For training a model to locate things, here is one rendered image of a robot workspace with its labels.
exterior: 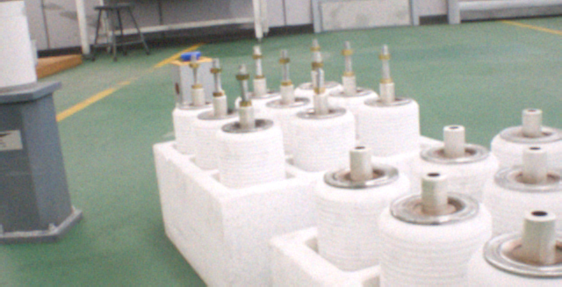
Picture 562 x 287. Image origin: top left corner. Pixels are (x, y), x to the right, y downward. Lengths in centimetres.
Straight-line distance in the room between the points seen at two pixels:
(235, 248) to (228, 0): 538
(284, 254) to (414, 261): 18
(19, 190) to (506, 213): 97
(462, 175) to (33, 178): 88
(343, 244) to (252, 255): 28
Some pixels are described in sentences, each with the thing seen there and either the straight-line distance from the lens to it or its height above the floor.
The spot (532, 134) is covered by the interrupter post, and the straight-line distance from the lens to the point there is 76.
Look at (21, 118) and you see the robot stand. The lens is 127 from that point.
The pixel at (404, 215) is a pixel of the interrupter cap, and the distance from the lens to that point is 52.
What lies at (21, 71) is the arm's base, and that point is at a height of 34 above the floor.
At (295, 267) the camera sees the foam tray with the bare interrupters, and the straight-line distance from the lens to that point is 63.
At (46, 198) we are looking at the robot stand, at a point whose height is 8.
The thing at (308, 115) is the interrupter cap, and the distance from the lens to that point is 93.
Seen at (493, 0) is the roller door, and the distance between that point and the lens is 626.
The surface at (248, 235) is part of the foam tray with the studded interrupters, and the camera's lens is 86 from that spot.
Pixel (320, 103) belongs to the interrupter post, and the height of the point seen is 27.
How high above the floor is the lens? 44
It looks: 13 degrees down
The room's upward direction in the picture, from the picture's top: 5 degrees counter-clockwise
